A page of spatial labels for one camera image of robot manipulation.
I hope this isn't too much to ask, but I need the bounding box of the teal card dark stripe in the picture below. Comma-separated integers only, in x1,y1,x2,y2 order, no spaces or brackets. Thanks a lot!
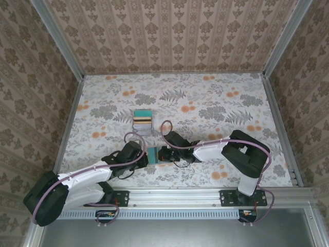
148,146,160,165

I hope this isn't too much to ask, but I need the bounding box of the orange card black stripe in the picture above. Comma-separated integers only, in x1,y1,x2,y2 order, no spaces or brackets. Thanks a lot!
133,117,153,126

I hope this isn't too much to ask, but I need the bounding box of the floral patterned table cover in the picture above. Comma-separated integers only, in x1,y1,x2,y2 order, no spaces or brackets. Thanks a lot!
55,73,296,189

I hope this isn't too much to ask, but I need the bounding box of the aluminium table edge profile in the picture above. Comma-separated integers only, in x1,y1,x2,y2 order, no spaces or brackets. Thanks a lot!
51,77,84,175
261,73,304,187

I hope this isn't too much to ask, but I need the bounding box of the grey metal sheet panel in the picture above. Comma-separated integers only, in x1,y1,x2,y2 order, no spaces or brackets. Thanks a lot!
38,218,317,247

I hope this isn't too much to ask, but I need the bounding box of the right gripper thin black cable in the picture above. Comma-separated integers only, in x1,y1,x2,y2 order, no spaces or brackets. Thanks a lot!
173,159,192,169

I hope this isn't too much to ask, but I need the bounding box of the gripper thin black cable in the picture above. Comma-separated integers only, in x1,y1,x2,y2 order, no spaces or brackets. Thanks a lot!
112,164,138,180
173,159,192,169

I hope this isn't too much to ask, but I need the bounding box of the left gripper thin black cable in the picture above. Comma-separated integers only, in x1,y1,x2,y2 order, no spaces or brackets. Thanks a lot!
112,164,138,180

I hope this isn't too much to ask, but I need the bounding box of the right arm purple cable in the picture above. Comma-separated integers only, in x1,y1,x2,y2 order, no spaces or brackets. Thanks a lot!
160,120,276,226

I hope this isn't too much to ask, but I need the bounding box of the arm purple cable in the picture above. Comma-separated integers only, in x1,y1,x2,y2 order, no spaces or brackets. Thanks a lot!
32,131,146,230
160,120,276,226

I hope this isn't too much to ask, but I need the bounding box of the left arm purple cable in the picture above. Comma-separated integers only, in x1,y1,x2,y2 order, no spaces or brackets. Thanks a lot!
32,131,146,230

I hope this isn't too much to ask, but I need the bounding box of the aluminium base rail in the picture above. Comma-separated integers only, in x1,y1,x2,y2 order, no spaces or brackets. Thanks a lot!
61,187,313,207

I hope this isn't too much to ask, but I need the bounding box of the white slotted cable duct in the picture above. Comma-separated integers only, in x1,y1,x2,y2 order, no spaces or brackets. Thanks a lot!
61,208,241,221

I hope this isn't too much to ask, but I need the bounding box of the aluminium frame post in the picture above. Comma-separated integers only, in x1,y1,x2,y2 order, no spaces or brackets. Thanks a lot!
29,0,85,80
263,0,313,78

